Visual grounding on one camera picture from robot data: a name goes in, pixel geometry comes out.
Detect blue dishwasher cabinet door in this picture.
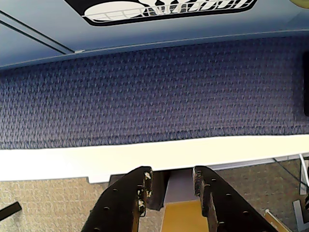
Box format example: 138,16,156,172
0,0,309,55

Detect light blue toy kitchen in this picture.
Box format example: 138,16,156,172
0,0,309,71

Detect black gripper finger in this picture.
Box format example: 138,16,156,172
192,165,279,232
81,165,154,232

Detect white cable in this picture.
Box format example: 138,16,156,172
298,153,309,195

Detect gold dishwasher door handle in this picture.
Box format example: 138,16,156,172
289,0,309,8

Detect black strap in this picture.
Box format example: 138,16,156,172
0,202,22,218

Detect white metal bracket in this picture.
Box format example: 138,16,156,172
292,199,309,232

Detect black flat plate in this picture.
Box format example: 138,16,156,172
302,52,309,115

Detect yellow flat panel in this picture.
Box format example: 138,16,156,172
161,200,206,232

